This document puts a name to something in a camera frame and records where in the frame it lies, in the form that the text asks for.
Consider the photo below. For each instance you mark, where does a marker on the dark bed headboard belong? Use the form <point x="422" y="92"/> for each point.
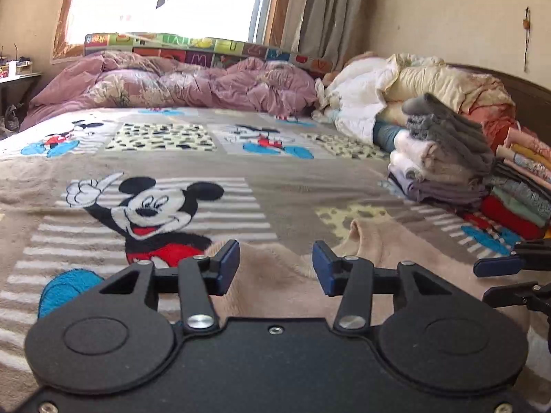
<point x="529" y="94"/>

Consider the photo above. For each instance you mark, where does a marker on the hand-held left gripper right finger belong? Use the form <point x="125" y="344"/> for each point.
<point x="323" y="269"/>

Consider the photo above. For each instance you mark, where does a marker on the white quilt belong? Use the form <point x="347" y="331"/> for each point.
<point x="357" y="99"/>

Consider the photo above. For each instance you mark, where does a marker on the black-legged desk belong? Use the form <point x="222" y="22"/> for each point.
<point x="17" y="79"/>

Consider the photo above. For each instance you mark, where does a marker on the coral pink blanket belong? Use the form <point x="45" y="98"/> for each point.
<point x="495" y="127"/>

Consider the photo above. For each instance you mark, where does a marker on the hanging wall ornament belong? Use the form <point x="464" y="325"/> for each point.
<point x="526" y="23"/>

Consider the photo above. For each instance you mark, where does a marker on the cartoon printed blanket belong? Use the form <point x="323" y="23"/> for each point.
<point x="280" y="172"/>

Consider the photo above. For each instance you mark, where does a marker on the cream quilt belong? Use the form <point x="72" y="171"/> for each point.
<point x="447" y="81"/>

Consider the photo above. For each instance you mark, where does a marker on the window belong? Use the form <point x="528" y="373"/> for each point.
<point x="163" y="4"/>

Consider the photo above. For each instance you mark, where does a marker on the beige knit sweater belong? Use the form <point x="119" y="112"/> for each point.
<point x="280" y="275"/>

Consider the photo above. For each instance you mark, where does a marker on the grey curtain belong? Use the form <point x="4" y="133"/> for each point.
<point x="331" y="8"/>

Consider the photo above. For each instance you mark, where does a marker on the colourful alphabet foam panel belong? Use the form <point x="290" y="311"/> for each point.
<point x="206" y="47"/>

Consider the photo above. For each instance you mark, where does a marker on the grey cloth on floor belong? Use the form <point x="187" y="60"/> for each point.
<point x="9" y="118"/>

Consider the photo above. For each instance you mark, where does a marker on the purple floral quilt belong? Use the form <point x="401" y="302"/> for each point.
<point x="193" y="86"/>

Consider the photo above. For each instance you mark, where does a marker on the teal cloth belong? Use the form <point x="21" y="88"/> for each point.
<point x="385" y="135"/>

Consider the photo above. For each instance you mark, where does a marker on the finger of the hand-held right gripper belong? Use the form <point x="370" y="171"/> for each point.
<point x="508" y="296"/>
<point x="495" y="266"/>

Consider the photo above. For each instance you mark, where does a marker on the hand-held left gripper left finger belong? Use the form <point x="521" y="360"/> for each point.
<point x="228" y="266"/>

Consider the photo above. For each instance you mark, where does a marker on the clutter of desk items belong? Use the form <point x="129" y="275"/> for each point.
<point x="15" y="64"/>

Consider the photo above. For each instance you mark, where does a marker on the row of colourful folded clothes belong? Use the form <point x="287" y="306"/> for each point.
<point x="516" y="189"/>

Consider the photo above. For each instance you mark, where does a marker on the stack of grey folded clothes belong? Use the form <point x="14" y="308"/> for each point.
<point x="447" y="159"/>

